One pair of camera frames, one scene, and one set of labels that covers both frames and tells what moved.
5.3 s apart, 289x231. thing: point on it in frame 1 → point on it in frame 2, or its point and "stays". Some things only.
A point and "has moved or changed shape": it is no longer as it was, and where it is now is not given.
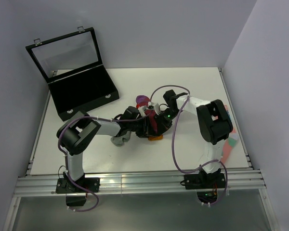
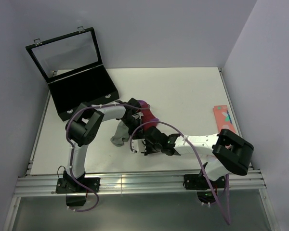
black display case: x=72 y=67 stays
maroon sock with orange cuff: x=151 y=117 has moved or changed shape
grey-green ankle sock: x=120 y=141 stays
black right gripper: x=162 y=125 → x=148 y=151
